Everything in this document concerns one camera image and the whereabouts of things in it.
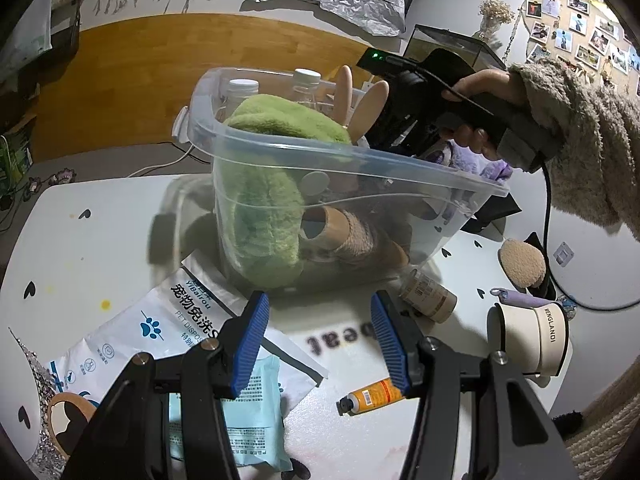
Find person's right hand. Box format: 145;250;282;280
439;67;531;161

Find green plush cloth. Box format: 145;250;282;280
222;95;353;288

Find wooden spoon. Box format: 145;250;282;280
334;65;353;126
350;81;390;143

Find purple cloth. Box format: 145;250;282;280
450;142;513;181

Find silver tinsel garland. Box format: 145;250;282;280
7;327;71;478

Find orange tube with black cap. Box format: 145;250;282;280
336;377;401;417

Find green box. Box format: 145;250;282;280
0;132;33;191

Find black flat object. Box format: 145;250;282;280
472;195;521;233

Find heart-shaped photo board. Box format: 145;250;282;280
525;0;640;96

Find glass tank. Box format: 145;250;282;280
402;24;508;71

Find person's right forearm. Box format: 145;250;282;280
507;57;640;241

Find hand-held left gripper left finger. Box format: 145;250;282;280
60;291;288;480

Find beige woven rug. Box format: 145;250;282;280
565;375;640;466

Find clear plastic container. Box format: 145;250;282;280
172;66;511;293

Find beige powder puff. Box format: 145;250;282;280
497;239;547;288

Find white and blue wipes pouch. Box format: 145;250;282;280
42;252;331;411

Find light blue wipes packet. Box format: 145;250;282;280
167;352;293;471

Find clear bottle with white cap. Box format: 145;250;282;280
227;79;260;111
292;68;323;106

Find dried flowers in vase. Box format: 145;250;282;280
477;0;516;41

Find cream round cup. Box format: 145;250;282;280
486;300;571;388

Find cork panda coaster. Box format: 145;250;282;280
47;392;98;458

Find white cable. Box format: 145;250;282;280
127;142;211;178

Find jute twine spool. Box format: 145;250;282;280
300;205;411;268

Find small brown labelled bottle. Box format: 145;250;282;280
398;268;458;323

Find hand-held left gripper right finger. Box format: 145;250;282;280
370;290;581;480

